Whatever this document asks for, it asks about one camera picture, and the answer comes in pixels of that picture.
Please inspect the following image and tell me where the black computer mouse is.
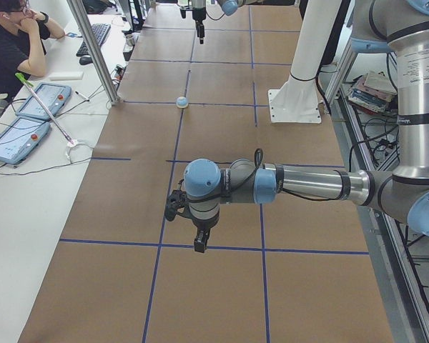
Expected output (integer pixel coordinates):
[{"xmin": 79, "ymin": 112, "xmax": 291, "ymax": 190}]
[{"xmin": 79, "ymin": 55, "xmax": 93, "ymax": 66}]

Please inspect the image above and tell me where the lower blue teach pendant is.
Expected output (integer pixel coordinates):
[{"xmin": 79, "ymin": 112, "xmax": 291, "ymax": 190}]
[{"xmin": 0, "ymin": 116, "xmax": 51, "ymax": 165}]

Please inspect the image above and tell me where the blue teach pendant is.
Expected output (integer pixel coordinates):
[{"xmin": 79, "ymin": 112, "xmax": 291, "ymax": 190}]
[
  {"xmin": 16, "ymin": 82, "xmax": 72, "ymax": 121},
  {"xmin": 0, "ymin": 116, "xmax": 51, "ymax": 165}
]

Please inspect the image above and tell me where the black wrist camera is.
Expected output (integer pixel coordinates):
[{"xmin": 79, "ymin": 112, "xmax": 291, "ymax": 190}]
[{"xmin": 164, "ymin": 189, "xmax": 187, "ymax": 222}]

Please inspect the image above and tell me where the tangle of black cables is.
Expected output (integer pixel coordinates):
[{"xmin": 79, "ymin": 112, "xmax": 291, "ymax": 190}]
[{"xmin": 348, "ymin": 110, "xmax": 403, "ymax": 172}]

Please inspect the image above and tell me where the white camera stand pedestal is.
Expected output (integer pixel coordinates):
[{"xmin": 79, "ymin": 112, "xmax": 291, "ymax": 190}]
[{"xmin": 268, "ymin": 0, "xmax": 343, "ymax": 124}]

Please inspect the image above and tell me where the aluminium frame post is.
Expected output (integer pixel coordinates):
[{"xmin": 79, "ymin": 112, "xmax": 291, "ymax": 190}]
[{"xmin": 67, "ymin": 0, "xmax": 119, "ymax": 106}]

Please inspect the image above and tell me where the metal cup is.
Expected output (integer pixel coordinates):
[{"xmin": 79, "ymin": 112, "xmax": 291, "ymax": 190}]
[{"xmin": 124, "ymin": 34, "xmax": 135, "ymax": 46}]

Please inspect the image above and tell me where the upper blue teach pendant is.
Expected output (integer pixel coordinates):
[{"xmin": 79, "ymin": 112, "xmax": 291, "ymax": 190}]
[{"xmin": 16, "ymin": 82, "xmax": 72, "ymax": 121}]

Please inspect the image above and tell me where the person in black shirt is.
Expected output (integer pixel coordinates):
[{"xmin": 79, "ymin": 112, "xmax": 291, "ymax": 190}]
[{"xmin": 0, "ymin": 0, "xmax": 65, "ymax": 102}]

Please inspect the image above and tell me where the pink reacher grabber stick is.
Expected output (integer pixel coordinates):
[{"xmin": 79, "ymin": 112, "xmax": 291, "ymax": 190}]
[{"xmin": 15, "ymin": 72, "xmax": 89, "ymax": 163}]

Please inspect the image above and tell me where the stack of books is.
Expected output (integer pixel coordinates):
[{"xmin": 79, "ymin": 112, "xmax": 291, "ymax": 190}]
[{"xmin": 347, "ymin": 71, "xmax": 398, "ymax": 114}]

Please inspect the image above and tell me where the black keyboard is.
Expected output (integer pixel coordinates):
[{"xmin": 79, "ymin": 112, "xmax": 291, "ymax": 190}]
[{"xmin": 75, "ymin": 23, "xmax": 112, "ymax": 57}]

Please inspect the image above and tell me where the white foam block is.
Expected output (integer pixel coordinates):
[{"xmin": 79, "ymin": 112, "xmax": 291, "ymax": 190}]
[{"xmin": 49, "ymin": 71, "xmax": 84, "ymax": 81}]

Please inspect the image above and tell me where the black marker pen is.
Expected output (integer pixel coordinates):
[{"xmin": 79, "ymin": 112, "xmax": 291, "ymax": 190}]
[{"xmin": 75, "ymin": 91, "xmax": 90, "ymax": 102}]

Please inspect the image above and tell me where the blue white call bell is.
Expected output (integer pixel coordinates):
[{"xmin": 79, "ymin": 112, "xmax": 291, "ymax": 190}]
[{"xmin": 176, "ymin": 96, "xmax": 189, "ymax": 109}]

